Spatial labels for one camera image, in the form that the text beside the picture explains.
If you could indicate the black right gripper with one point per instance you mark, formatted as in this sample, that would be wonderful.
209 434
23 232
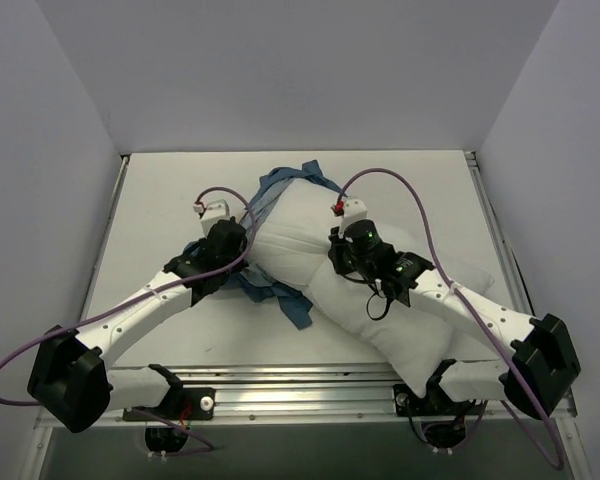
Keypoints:
337 253

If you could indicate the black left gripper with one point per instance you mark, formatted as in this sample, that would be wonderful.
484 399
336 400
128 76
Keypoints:
231 239

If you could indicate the blue lettered pillowcase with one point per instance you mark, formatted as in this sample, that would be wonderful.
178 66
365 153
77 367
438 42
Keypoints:
255 283

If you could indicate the white pillow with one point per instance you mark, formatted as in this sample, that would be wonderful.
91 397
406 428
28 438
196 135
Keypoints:
291 249

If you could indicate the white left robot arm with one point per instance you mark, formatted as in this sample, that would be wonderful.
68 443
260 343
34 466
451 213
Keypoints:
73 375

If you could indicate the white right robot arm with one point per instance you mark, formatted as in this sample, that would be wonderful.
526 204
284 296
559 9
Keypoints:
540 359

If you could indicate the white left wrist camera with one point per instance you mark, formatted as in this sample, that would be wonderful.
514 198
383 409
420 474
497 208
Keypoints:
211 213

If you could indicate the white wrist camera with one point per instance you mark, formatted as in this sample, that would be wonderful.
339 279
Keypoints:
211 213
348 212

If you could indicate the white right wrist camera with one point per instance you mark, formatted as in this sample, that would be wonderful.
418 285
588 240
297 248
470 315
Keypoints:
348 212

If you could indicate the aluminium frame rail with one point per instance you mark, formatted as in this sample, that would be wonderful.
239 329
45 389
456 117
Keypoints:
325 422

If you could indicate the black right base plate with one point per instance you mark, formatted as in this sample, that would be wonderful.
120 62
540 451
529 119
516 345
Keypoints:
432 404

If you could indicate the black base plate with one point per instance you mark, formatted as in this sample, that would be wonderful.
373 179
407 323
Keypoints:
187 404
432 404

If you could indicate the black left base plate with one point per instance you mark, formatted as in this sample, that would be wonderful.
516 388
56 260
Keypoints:
187 404

